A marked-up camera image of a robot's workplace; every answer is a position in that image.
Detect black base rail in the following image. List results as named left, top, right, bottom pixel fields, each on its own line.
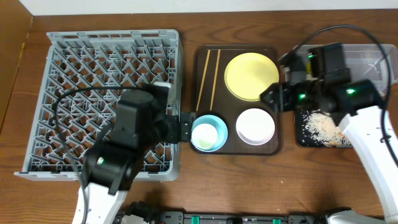
left=111, top=202, right=330, bottom=224

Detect white round bowl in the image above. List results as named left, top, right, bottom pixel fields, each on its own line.
left=236, top=108, right=275, bottom=146

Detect yellow round plate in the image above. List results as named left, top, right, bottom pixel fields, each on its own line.
left=224, top=52, right=279, bottom=101

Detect small white cup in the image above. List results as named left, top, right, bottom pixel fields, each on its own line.
left=191, top=124, right=218, bottom=150

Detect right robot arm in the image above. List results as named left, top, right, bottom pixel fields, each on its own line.
left=260, top=43, right=397, bottom=223

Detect wooden chopstick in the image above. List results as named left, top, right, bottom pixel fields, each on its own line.
left=196, top=50, right=211, bottom=111
left=210, top=49, right=221, bottom=111

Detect rice and food scraps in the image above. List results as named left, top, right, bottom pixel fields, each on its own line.
left=303, top=110, right=352, bottom=147

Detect dark brown serving tray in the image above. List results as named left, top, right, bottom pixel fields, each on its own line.
left=191, top=45, right=283, bottom=156

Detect light blue bowl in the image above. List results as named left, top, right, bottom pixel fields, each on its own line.
left=191, top=114, right=228, bottom=152

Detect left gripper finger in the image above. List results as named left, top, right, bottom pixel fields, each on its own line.
left=179, top=111, right=197, bottom=124
left=180, top=124, right=191, bottom=142

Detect black rectangular tray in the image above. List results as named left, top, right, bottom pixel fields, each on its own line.
left=293, top=105, right=355, bottom=149

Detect grey plastic dishwasher rack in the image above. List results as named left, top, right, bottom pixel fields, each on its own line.
left=18, top=29, right=183, bottom=181

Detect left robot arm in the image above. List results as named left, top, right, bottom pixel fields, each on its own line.
left=73, top=85, right=195, bottom=223

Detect clear plastic bin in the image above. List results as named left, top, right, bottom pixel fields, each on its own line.
left=293, top=43, right=397, bottom=96

